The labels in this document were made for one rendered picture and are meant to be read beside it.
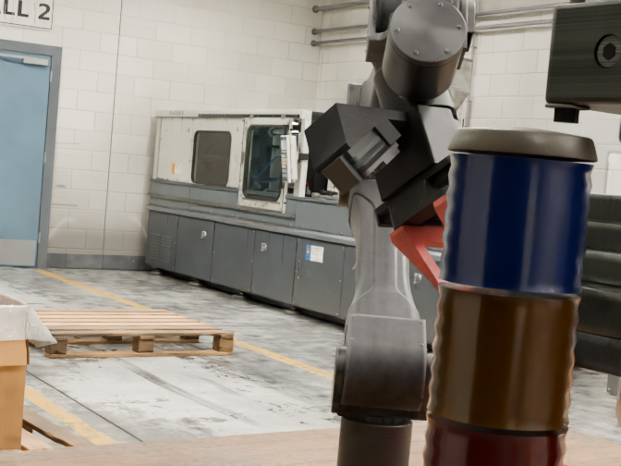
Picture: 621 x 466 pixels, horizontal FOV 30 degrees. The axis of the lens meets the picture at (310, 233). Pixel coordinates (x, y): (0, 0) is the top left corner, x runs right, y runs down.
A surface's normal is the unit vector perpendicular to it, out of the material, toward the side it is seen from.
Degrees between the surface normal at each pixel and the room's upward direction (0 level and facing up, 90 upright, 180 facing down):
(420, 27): 65
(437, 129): 60
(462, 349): 76
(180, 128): 90
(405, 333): 37
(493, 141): 72
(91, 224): 90
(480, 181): 104
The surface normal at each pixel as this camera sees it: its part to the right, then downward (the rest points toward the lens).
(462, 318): -0.69, 0.22
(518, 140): -0.21, -0.29
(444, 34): 0.04, -0.37
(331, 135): -0.80, -0.04
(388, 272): 0.07, -0.76
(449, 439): -0.73, -0.28
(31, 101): 0.52, 0.09
